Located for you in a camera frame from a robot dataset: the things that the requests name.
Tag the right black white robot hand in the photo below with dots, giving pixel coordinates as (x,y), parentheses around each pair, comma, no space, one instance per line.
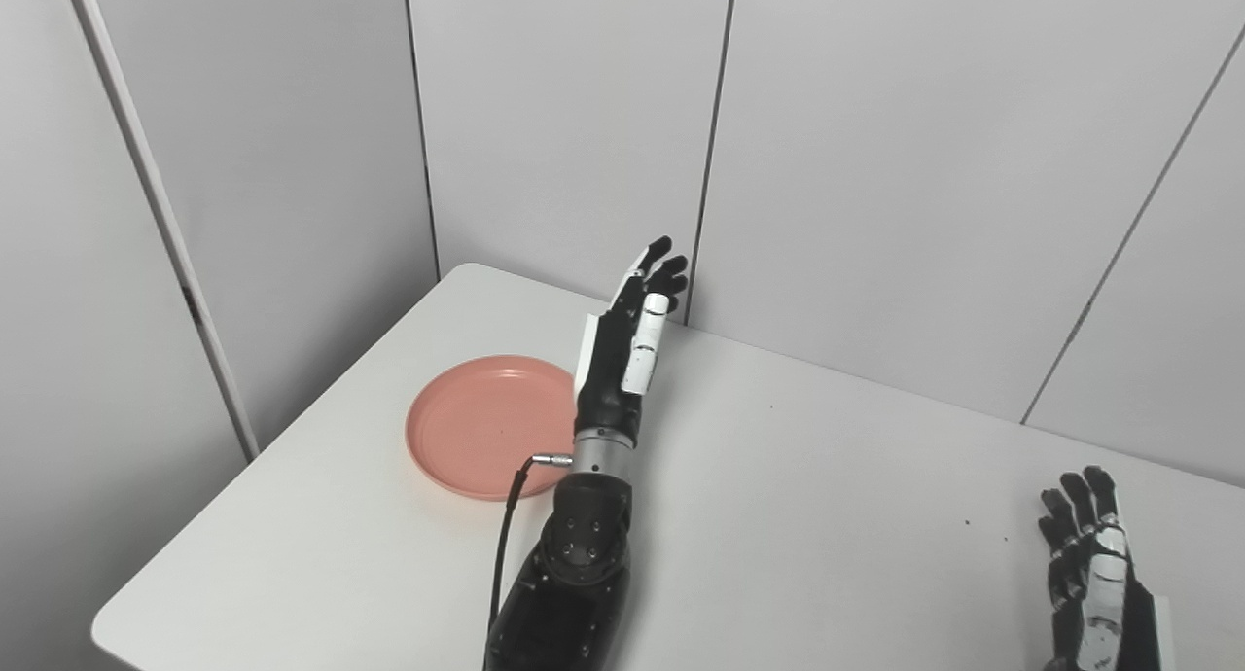
(1094,574)

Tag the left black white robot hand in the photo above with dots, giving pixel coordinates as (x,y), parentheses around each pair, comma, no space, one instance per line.
(622,360)

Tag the pink round plate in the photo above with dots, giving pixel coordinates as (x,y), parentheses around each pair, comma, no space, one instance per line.
(486,426)

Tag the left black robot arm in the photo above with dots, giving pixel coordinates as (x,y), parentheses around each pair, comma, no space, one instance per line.
(574,564)

